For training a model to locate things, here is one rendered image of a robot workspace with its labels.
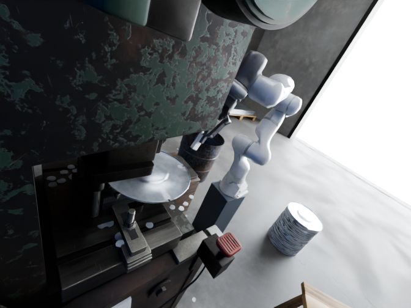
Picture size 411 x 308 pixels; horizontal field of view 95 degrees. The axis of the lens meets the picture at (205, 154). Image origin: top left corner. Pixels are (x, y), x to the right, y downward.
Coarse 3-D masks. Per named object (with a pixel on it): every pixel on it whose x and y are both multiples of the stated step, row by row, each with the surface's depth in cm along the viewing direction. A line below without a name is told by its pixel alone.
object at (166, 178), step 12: (156, 156) 74; (168, 156) 77; (156, 168) 67; (168, 168) 70; (180, 168) 73; (120, 180) 57; (132, 180) 59; (144, 180) 60; (156, 180) 62; (168, 180) 65; (180, 180) 67; (120, 192) 53; (132, 192) 55; (144, 192) 56; (156, 192) 58; (168, 192) 60; (180, 192) 62
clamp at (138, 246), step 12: (120, 204) 53; (120, 216) 50; (132, 216) 47; (120, 228) 48; (132, 228) 48; (132, 240) 46; (144, 240) 47; (120, 252) 46; (132, 252) 44; (144, 252) 47; (132, 264) 44; (144, 264) 47
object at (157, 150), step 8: (144, 144) 48; (152, 144) 49; (160, 144) 54; (104, 152) 44; (112, 152) 44; (120, 152) 45; (128, 152) 46; (136, 152) 48; (144, 152) 49; (152, 152) 51; (104, 160) 45; (112, 160) 45; (120, 160) 46; (128, 160) 48; (136, 160) 49; (144, 160) 51; (152, 160) 53
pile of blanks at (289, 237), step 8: (280, 216) 161; (288, 216) 152; (272, 224) 173; (280, 224) 158; (288, 224) 150; (296, 224) 146; (272, 232) 164; (280, 232) 156; (288, 232) 150; (296, 232) 146; (304, 232) 144; (312, 232) 143; (272, 240) 162; (280, 240) 156; (288, 240) 152; (296, 240) 149; (304, 240) 148; (280, 248) 157; (288, 248) 155; (296, 248) 152
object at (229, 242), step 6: (228, 234) 57; (216, 240) 55; (222, 240) 54; (228, 240) 55; (234, 240) 56; (222, 246) 53; (228, 246) 54; (234, 246) 54; (240, 246) 55; (222, 252) 52; (228, 252) 52; (234, 252) 53
